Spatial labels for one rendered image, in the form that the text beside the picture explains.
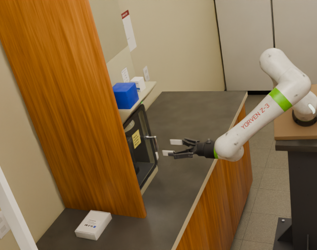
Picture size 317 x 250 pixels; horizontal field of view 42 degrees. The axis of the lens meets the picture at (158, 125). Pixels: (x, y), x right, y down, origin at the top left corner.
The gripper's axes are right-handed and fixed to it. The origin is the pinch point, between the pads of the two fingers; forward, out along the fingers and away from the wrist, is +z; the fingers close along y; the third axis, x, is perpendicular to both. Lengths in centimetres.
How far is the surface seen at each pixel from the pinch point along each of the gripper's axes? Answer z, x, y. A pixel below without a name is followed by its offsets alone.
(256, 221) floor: -22, 113, -74
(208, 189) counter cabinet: -13.4, 34.8, -10.3
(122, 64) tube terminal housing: 13, -51, 6
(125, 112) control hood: 4.2, -35.9, 27.5
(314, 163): -69, 36, -45
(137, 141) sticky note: 12.0, -10.2, 11.0
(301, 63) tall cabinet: -34, 67, -286
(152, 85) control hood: 2.3, -36.9, 0.6
